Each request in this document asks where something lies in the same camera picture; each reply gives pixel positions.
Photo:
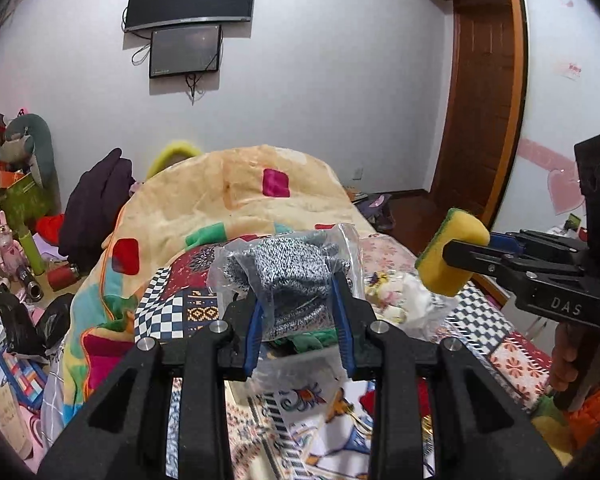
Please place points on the person's right hand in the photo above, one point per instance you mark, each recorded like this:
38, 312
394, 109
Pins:
562, 356

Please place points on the red thermos bottle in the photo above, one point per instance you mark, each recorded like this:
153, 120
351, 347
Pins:
64, 277

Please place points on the yellow green sponge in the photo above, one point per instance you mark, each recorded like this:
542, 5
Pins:
455, 240

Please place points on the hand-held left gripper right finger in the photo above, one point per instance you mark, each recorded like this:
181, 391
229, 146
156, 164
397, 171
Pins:
342, 332

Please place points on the white red wall sticker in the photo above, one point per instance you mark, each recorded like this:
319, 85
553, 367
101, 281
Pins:
571, 70

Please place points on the yellow patchwork fleece blanket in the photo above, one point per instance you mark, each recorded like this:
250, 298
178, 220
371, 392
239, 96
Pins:
200, 195

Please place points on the black plastic bag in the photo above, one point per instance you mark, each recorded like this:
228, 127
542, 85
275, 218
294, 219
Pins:
27, 325

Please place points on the green cardboard box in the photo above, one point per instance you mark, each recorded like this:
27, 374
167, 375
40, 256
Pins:
17, 200

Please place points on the bagged grey knit gloves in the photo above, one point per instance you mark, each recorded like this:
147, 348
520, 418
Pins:
287, 270

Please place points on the pink rabbit figure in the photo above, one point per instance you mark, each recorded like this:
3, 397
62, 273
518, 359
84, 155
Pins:
9, 250

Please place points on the grey green plush toy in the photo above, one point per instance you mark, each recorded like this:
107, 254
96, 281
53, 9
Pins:
35, 140

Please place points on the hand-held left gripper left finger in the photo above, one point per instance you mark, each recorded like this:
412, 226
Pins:
253, 341

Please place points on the white crumpled plastic bag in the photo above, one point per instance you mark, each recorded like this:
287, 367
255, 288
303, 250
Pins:
415, 300

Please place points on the patterned patchwork bed sheet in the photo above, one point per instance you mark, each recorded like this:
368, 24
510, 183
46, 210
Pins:
505, 340

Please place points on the green tube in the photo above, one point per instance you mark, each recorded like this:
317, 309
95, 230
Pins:
32, 252

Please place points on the pink heart wall sticker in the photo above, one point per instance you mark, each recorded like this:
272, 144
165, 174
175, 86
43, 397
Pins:
565, 192

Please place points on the dark purple bag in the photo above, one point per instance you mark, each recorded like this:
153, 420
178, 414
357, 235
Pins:
377, 210

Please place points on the black flashlight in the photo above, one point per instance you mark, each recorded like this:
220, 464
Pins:
30, 285

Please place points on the small black wall monitor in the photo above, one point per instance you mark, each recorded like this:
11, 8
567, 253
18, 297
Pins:
185, 51

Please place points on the red cloth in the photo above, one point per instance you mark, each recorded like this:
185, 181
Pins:
51, 227

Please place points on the dark purple jacket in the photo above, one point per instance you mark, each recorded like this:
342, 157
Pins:
92, 205

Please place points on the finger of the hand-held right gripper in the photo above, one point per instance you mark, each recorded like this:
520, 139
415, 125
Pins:
480, 259
517, 241

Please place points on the white wall outlet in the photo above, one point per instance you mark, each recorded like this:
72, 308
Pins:
358, 174

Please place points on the brown wooden door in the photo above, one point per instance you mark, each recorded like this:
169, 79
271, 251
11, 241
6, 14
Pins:
480, 110

